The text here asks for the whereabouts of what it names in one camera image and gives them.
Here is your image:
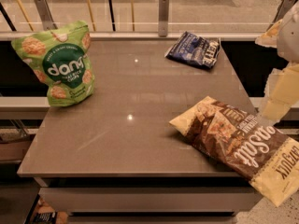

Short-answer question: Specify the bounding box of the metal glass railing bracket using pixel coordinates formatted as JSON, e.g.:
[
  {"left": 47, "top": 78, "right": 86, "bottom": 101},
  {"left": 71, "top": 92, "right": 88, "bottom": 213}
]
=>
[
  {"left": 34, "top": 0, "right": 57, "bottom": 30},
  {"left": 272, "top": 0, "right": 296, "bottom": 23},
  {"left": 158, "top": 0, "right": 170, "bottom": 37}
]

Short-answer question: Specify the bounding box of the grey drawer front under table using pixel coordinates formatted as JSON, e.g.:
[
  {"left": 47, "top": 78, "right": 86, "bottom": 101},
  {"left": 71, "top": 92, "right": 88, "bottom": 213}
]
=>
[{"left": 39, "top": 188, "right": 262, "bottom": 213}]

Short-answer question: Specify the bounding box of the green Dang rice chip bag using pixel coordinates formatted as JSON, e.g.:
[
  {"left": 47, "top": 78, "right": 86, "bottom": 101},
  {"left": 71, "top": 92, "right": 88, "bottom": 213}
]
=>
[{"left": 11, "top": 21, "right": 94, "bottom": 106}]

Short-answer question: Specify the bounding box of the blue Kettle chip bag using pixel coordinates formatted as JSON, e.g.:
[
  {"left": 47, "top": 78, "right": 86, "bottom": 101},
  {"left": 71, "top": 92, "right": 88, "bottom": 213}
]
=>
[{"left": 165, "top": 32, "right": 221, "bottom": 69}]

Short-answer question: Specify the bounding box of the brown sea salt chip bag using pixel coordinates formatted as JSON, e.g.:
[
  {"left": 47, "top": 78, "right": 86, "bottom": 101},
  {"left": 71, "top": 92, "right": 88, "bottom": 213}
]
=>
[{"left": 170, "top": 96, "right": 299, "bottom": 206}]

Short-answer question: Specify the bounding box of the metal glass railing bracket middle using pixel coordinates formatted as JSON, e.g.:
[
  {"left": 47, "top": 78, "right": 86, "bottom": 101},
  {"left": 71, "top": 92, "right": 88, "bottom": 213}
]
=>
[{"left": 158, "top": 0, "right": 170, "bottom": 37}]

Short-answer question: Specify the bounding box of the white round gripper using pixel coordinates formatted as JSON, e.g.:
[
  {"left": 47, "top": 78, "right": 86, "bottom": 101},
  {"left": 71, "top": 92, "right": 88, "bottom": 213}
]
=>
[{"left": 255, "top": 2, "right": 299, "bottom": 121}]

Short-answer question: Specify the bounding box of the metal glass railing bracket right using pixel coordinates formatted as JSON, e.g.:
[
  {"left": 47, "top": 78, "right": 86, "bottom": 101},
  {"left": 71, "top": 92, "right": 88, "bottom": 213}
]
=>
[{"left": 272, "top": 0, "right": 296, "bottom": 23}]

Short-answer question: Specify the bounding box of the snack bag on floor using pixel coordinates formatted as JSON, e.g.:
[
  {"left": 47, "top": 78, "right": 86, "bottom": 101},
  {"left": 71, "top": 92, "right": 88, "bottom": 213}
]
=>
[{"left": 29, "top": 199, "right": 68, "bottom": 224}]

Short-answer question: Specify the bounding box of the metal glass railing bracket left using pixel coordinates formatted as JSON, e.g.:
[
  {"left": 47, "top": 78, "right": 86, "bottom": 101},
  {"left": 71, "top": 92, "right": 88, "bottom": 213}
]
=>
[{"left": 34, "top": 0, "right": 57, "bottom": 30}]

